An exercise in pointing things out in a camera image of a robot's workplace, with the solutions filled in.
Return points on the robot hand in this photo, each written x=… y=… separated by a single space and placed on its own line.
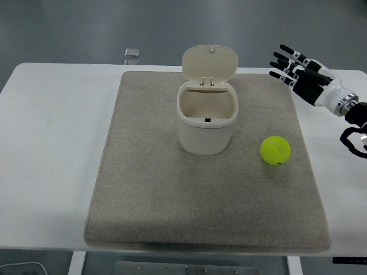
x=329 y=88

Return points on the yellow-green tennis ball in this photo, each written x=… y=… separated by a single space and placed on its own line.
x=275 y=150

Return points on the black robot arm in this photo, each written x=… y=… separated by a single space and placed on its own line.
x=357 y=114

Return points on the white bin with flip lid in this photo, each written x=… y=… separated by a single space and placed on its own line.
x=205 y=137

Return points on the black table control panel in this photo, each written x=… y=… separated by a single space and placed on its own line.
x=349 y=260

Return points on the white table leg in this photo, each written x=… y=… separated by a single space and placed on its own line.
x=294 y=266
x=77 y=263

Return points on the grey felt mat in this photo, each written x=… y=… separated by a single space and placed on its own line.
x=172 y=186

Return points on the silver floor socket plate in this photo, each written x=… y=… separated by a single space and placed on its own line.
x=132 y=52
x=132 y=62

